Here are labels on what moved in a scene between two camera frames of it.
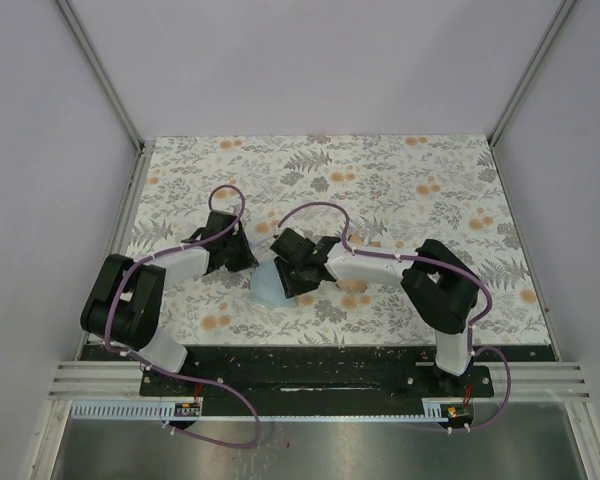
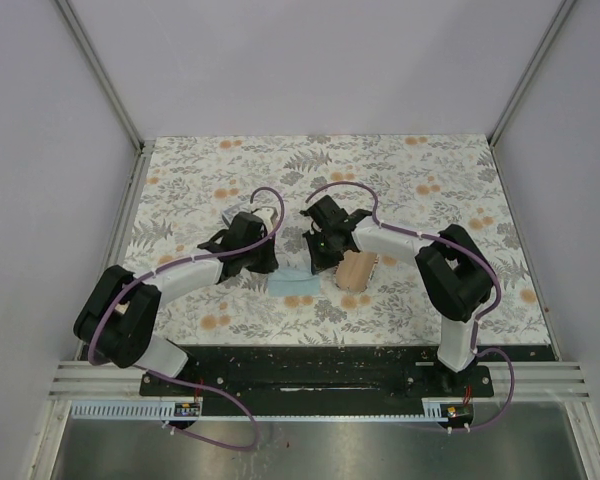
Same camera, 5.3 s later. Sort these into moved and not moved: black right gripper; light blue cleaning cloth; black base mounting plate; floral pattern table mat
Moved: black right gripper; light blue cleaning cloth
Not moved: black base mounting plate; floral pattern table mat
